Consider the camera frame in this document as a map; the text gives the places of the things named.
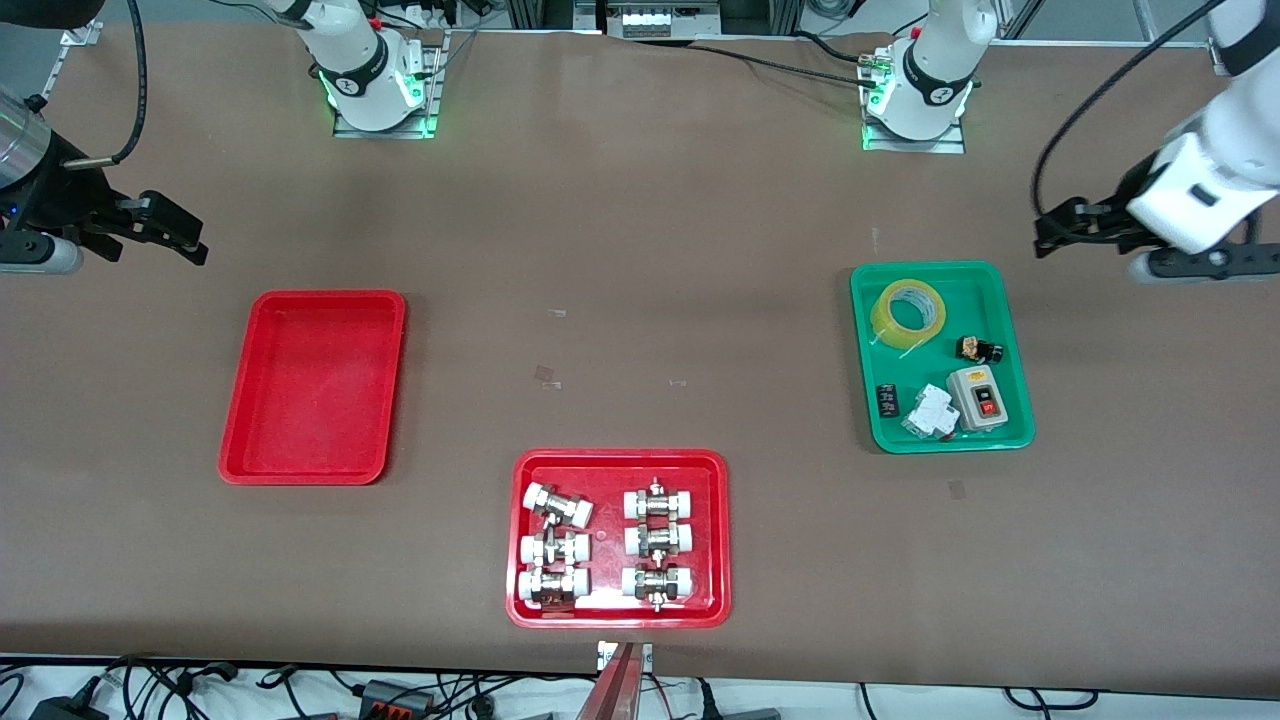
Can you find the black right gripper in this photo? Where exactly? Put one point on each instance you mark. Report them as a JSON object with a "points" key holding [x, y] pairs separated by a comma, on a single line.
{"points": [[62, 196]]}

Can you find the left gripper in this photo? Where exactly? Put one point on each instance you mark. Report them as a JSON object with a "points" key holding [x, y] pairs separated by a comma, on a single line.
{"points": [[1118, 214]]}

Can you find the yellow tape roll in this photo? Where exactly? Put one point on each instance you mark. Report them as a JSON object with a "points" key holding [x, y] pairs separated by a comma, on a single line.
{"points": [[880, 318]]}

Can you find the empty red plastic tray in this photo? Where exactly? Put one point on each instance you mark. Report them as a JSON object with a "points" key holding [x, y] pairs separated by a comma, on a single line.
{"points": [[310, 390]]}

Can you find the green plastic tray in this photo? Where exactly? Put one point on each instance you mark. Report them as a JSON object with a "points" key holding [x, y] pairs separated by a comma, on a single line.
{"points": [[920, 368]]}

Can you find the red tray with fittings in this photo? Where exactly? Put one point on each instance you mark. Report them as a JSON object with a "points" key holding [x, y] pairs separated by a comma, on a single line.
{"points": [[610, 500]]}

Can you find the small black yellow connector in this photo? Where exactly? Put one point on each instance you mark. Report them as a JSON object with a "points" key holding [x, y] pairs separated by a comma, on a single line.
{"points": [[975, 349]]}

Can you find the aluminium corner profile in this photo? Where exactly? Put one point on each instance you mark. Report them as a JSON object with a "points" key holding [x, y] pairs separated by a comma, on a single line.
{"points": [[1220, 55]]}

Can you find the white circuit breaker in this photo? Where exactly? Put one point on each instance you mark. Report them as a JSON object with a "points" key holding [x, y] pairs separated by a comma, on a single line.
{"points": [[930, 412]]}

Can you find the small black relay module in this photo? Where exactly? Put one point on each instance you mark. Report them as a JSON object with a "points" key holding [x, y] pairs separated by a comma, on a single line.
{"points": [[887, 400]]}

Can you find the white metal pipe fitting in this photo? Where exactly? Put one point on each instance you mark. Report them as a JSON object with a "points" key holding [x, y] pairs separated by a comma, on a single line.
{"points": [[553, 549], [658, 540], [658, 504], [657, 582], [553, 584], [558, 505]]}

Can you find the white power strip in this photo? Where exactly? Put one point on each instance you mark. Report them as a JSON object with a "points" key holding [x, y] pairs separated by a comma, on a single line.
{"points": [[645, 22]]}

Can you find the black orange power adapter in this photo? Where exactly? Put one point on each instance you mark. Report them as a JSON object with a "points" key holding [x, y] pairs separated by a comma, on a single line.
{"points": [[395, 698]]}

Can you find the grey switch box red button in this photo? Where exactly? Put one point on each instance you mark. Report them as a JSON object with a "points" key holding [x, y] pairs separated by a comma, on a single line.
{"points": [[970, 385]]}

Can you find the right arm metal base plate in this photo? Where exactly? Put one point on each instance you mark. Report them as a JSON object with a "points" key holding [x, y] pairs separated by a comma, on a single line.
{"points": [[433, 100]]}

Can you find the red aluminium bar with mount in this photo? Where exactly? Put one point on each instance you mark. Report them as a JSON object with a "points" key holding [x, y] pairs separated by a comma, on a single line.
{"points": [[612, 690]]}

